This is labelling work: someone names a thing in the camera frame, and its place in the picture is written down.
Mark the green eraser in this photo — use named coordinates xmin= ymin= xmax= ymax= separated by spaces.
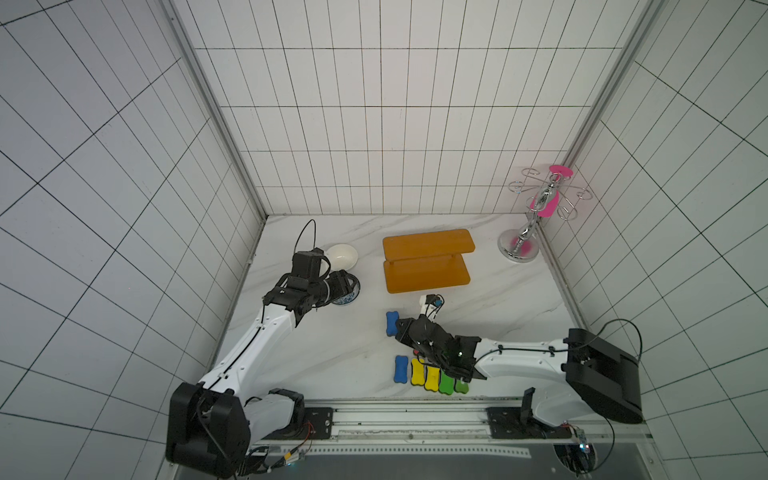
xmin=454 ymin=380 xmax=469 ymax=395
xmin=438 ymin=372 xmax=455 ymax=395

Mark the yellow eraser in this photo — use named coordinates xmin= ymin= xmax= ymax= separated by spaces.
xmin=410 ymin=358 xmax=426 ymax=386
xmin=424 ymin=366 xmax=441 ymax=392

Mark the blue eraser top shelf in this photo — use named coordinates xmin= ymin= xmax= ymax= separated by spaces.
xmin=393 ymin=355 xmax=410 ymax=384

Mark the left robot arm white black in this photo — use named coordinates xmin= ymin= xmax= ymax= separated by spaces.
xmin=165 ymin=270 xmax=360 ymax=478

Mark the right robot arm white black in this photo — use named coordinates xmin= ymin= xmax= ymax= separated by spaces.
xmin=388 ymin=315 xmax=644 ymax=426

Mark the orange two-tier shelf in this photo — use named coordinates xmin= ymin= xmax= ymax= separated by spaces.
xmin=382 ymin=229 xmax=475 ymax=294

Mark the blue patterned bowl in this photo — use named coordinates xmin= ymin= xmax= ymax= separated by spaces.
xmin=333 ymin=275 xmax=361 ymax=306

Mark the white bowl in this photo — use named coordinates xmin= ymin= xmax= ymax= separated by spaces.
xmin=325 ymin=244 xmax=359 ymax=271

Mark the pink object on stand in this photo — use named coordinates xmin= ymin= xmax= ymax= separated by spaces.
xmin=529 ymin=165 xmax=574 ymax=218

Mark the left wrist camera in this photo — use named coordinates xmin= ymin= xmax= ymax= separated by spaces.
xmin=291 ymin=248 xmax=331 ymax=282

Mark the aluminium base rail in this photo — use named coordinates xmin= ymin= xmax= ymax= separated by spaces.
xmin=170 ymin=400 xmax=652 ymax=460

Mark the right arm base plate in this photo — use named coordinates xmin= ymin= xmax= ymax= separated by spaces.
xmin=486 ymin=407 xmax=573 ymax=440

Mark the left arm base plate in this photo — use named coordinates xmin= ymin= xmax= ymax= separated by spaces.
xmin=282 ymin=407 xmax=334 ymax=440

